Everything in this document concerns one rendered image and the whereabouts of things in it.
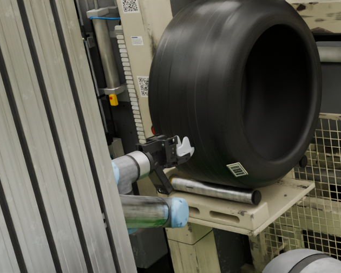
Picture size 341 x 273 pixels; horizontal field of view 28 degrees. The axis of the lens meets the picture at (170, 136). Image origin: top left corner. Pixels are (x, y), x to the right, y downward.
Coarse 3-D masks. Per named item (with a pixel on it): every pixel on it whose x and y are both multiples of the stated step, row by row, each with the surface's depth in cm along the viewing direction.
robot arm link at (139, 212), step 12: (132, 204) 149; (144, 204) 154; (156, 204) 160; (168, 204) 165; (180, 204) 166; (132, 216) 148; (144, 216) 153; (156, 216) 159; (168, 216) 164; (180, 216) 166
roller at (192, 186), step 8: (176, 184) 226; (184, 184) 224; (192, 184) 222; (200, 184) 220; (208, 184) 218; (216, 184) 217; (192, 192) 223; (200, 192) 220; (208, 192) 218; (216, 192) 215; (224, 192) 213; (232, 192) 211; (240, 192) 209; (248, 192) 207; (256, 192) 207; (240, 200) 210; (248, 200) 207; (256, 200) 207
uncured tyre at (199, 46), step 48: (240, 0) 196; (192, 48) 191; (240, 48) 188; (288, 48) 230; (192, 96) 189; (240, 96) 189; (288, 96) 235; (192, 144) 195; (240, 144) 192; (288, 144) 229
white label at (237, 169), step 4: (232, 164) 193; (236, 164) 193; (240, 164) 193; (232, 168) 195; (236, 168) 194; (240, 168) 194; (232, 172) 196; (236, 172) 196; (240, 172) 196; (244, 172) 195; (236, 176) 197
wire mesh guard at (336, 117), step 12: (336, 120) 234; (312, 144) 245; (312, 168) 249; (324, 168) 246; (336, 192) 246; (324, 204) 252; (312, 216) 258; (264, 240) 279; (276, 240) 274; (288, 240) 270; (300, 240) 266; (264, 252) 283; (324, 252) 261; (264, 264) 283
